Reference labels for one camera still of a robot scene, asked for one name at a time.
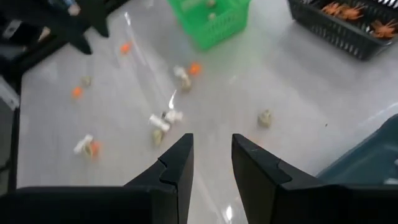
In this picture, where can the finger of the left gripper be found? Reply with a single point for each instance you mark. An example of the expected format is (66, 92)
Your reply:
(81, 40)
(101, 23)

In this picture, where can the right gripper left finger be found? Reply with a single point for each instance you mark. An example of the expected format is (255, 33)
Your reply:
(174, 174)

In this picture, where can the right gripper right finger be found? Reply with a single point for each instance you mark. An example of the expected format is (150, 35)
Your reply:
(258, 174)

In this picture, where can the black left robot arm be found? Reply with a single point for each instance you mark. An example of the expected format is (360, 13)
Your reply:
(59, 34)

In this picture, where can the teal plastic bin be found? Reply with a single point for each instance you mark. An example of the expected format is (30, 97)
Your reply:
(367, 155)

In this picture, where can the green plastic basket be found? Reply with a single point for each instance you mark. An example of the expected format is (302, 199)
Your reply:
(211, 31)

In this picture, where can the black plastic basket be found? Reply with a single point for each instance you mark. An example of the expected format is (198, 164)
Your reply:
(342, 37)

